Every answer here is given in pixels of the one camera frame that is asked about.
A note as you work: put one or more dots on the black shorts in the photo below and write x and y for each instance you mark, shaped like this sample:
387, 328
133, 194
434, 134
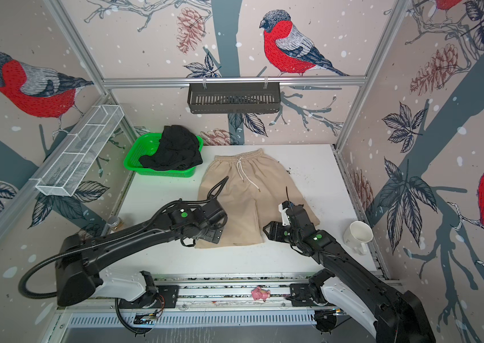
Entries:
178, 150

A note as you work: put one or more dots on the green plastic perforated basket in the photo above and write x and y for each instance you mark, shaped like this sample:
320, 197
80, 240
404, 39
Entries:
148, 144

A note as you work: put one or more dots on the white mug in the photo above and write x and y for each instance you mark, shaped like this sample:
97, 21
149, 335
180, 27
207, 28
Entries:
357, 236

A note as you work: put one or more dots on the beige drawstring shorts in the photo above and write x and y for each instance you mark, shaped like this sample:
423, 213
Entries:
257, 185

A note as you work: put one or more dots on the horizontal aluminium rail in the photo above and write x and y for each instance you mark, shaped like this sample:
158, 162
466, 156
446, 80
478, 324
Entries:
320, 81

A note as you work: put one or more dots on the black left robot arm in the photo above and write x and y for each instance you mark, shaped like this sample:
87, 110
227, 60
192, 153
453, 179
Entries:
81, 266

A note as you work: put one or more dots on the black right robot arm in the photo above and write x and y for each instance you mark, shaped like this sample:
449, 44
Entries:
386, 313

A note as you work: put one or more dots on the white wire mesh shelf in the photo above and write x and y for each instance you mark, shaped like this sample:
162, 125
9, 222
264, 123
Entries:
83, 147

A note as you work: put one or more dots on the black hanging slotted basket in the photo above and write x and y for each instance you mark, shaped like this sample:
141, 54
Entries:
234, 98

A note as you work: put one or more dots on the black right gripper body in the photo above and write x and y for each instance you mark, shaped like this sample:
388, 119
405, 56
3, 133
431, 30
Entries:
285, 233

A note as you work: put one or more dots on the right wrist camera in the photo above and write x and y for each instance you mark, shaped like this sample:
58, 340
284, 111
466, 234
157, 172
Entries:
284, 216

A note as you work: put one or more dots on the small glass jar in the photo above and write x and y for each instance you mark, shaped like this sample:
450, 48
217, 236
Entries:
114, 223

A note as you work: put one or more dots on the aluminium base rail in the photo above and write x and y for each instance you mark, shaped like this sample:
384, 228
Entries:
211, 303

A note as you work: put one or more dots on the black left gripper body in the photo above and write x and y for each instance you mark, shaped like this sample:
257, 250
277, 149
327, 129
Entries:
212, 233

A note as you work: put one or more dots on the pink toy figure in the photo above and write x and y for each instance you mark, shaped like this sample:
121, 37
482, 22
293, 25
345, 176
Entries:
260, 294

